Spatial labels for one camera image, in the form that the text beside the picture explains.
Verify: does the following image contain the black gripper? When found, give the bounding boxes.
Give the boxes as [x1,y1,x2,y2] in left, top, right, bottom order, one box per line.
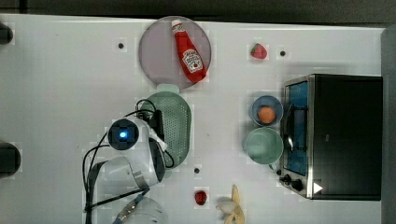
[148,110,164,140]

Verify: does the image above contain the green plastic strainer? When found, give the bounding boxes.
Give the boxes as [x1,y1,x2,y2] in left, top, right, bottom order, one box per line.
[139,84,191,177]

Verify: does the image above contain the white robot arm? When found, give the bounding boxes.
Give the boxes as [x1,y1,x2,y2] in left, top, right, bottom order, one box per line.
[84,109,167,224]

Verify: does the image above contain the red ketchup bottle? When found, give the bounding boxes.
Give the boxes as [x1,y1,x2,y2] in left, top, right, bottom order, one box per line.
[171,20,206,83]

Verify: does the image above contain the grey round plate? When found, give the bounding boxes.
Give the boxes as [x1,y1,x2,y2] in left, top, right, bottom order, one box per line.
[138,16,212,89]

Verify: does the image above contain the small red toy fruit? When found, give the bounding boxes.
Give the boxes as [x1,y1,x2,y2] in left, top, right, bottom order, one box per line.
[194,190,207,206]

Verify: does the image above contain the orange ball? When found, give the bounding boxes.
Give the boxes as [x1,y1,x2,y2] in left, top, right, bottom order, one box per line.
[258,106,276,124]

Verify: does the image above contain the green cup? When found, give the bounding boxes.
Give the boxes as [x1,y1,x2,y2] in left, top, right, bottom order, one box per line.
[244,127,284,172]

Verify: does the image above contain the blue bowl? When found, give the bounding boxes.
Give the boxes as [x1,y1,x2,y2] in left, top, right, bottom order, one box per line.
[250,95,284,127]

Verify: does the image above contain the peeled toy banana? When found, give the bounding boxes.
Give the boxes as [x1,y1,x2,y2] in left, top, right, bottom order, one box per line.
[216,185,246,224]

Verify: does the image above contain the red toy strawberry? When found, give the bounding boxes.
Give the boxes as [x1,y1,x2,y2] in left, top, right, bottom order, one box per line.
[250,43,268,60]

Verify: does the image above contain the black toaster oven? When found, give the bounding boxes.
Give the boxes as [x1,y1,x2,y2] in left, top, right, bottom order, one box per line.
[276,74,383,201]

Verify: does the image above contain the black camera mount lower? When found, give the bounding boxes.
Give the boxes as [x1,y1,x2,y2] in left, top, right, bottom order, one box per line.
[0,142,21,178]

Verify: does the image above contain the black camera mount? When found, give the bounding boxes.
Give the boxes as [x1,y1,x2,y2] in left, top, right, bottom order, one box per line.
[0,22,14,45]
[0,142,21,178]

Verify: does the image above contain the black camera mount upper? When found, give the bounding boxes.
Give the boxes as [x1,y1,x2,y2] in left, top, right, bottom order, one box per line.
[0,22,14,45]

